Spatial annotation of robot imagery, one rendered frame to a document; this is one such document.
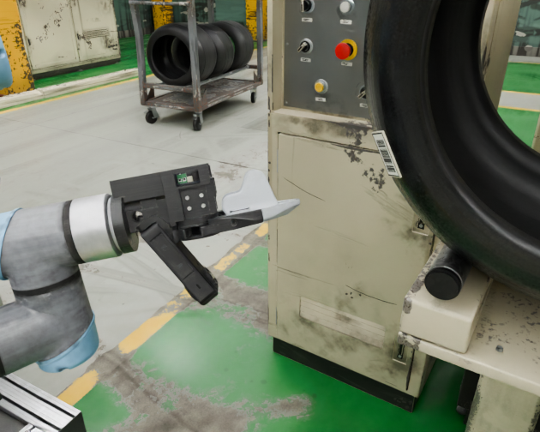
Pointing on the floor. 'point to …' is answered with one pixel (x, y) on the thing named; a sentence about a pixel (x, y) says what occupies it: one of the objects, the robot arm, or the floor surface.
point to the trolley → (196, 61)
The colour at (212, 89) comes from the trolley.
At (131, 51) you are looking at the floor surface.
